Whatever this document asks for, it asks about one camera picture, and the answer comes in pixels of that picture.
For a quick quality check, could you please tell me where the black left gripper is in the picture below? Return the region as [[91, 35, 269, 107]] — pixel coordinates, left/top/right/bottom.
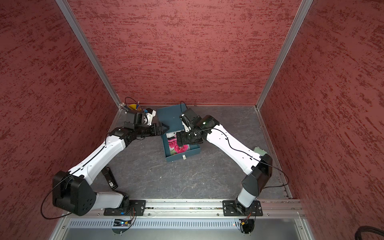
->
[[135, 122, 170, 137]]

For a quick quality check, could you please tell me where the teal pull-out drawer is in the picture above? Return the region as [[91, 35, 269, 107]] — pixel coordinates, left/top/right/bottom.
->
[[162, 132, 201, 163]]

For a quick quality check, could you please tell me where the teal drawer cabinet box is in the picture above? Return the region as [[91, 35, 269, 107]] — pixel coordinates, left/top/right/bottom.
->
[[157, 104, 187, 133]]

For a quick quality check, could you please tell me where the pink hollyhock seed bag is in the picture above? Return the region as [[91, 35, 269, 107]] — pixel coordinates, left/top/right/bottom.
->
[[167, 138, 190, 156]]

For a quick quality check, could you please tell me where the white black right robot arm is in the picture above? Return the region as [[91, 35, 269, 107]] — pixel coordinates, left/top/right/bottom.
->
[[177, 109, 273, 215]]

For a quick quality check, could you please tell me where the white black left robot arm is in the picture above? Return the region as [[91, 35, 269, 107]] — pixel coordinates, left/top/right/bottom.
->
[[51, 109, 169, 216]]

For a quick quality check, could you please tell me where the yellow pen cup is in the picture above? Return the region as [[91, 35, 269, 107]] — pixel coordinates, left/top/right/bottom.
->
[[127, 104, 142, 112]]

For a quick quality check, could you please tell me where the pale green sponge block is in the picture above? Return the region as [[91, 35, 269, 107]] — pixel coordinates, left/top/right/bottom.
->
[[254, 147, 267, 156]]

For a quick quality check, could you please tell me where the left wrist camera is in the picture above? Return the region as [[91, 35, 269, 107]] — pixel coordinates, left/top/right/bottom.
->
[[144, 108, 157, 126]]

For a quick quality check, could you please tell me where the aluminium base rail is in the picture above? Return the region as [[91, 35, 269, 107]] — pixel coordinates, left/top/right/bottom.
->
[[80, 199, 307, 220]]

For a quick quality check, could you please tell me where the left aluminium corner post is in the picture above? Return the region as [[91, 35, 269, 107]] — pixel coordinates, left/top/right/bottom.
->
[[55, 0, 122, 109]]

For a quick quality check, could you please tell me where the aluminium corner post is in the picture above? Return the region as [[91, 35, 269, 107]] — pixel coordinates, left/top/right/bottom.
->
[[55, 0, 122, 109], [256, 0, 313, 111]]

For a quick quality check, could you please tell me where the right aluminium corner post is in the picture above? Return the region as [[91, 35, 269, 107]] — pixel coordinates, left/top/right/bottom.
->
[[256, 0, 313, 111]]

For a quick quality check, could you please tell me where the black cable bundle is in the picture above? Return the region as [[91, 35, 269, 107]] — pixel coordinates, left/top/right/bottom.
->
[[354, 225, 384, 240]]

